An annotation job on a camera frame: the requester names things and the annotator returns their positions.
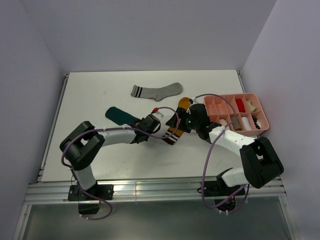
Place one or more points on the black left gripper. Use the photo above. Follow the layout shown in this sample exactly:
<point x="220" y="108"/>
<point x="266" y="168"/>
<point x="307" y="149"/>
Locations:
<point x="147" y="138"/>

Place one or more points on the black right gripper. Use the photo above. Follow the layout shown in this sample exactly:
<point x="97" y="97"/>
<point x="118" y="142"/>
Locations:
<point x="183" y="112"/>

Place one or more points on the dark green reindeer sock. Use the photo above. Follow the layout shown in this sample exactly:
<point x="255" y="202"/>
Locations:
<point x="121" y="117"/>

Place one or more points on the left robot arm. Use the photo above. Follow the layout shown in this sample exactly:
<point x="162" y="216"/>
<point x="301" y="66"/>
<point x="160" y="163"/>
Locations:
<point x="81" y="146"/>

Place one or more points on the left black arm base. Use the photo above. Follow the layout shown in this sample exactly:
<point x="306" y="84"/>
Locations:
<point x="90" y="200"/>

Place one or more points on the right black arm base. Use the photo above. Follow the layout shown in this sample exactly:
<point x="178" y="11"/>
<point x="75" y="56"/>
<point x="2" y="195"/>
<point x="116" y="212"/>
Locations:
<point x="217" y="188"/>

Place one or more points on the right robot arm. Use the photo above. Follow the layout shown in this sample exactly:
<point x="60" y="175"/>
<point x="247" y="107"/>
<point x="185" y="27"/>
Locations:
<point x="260" y="162"/>

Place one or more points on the mustard yellow striped sock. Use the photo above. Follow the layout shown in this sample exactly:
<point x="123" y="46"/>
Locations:
<point x="172" y="135"/>

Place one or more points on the grey striped sock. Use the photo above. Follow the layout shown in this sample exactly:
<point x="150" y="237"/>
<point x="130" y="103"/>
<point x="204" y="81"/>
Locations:
<point x="157" y="94"/>

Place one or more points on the cream rolled sock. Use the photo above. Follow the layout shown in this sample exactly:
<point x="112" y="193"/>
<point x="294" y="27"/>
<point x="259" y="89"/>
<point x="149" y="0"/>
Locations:
<point x="223" y="122"/>

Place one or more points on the brown rolled sock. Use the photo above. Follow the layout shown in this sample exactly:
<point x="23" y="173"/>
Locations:
<point x="236" y="125"/>

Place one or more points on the red rolled sock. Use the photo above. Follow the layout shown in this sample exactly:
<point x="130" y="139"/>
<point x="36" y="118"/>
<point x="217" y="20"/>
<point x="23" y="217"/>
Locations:
<point x="240" y="105"/>

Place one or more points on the white rolled sock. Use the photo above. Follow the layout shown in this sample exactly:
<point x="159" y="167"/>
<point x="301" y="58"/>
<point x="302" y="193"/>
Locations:
<point x="246" y="124"/>

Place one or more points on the pink divided organizer tray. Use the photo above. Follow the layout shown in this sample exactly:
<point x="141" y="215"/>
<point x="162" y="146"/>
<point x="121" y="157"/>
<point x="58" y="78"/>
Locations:
<point x="225" y="106"/>

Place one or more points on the beige rolled sock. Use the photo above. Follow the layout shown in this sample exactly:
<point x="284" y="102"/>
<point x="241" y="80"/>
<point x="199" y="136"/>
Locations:
<point x="251" y="107"/>

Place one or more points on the black white striped sock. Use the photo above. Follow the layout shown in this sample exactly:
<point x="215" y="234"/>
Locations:
<point x="257" y="123"/>

